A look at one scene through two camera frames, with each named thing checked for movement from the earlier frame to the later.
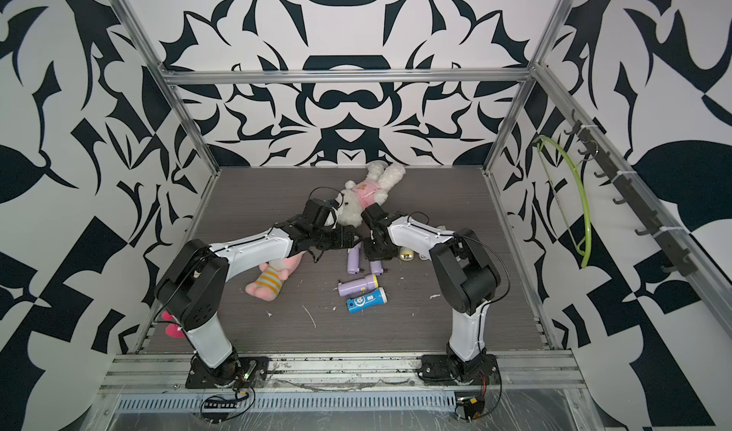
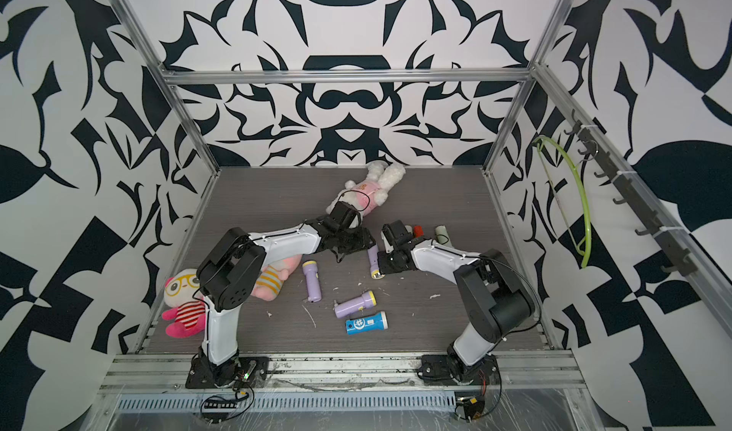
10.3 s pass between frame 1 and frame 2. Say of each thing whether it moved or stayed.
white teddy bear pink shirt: stayed
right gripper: moved
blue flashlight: moved
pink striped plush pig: stayed
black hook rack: stayed
